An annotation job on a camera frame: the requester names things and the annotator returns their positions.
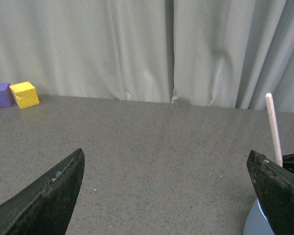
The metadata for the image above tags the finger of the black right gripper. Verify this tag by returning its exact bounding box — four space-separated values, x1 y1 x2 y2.
246 150 294 235

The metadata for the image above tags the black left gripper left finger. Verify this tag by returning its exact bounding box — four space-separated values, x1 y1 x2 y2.
0 148 85 235

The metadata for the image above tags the pale wooden chopstick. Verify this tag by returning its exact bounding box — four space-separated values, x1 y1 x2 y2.
265 93 283 166

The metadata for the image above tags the blue cup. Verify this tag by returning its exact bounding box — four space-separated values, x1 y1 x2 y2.
243 199 274 235

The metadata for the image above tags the yellow foam cube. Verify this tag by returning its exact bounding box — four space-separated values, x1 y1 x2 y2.
9 81 40 109

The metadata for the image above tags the purple foam cube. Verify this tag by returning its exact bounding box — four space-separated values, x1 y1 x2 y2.
0 83 15 108

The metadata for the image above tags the white curtain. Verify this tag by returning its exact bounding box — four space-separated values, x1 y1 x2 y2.
0 0 294 112

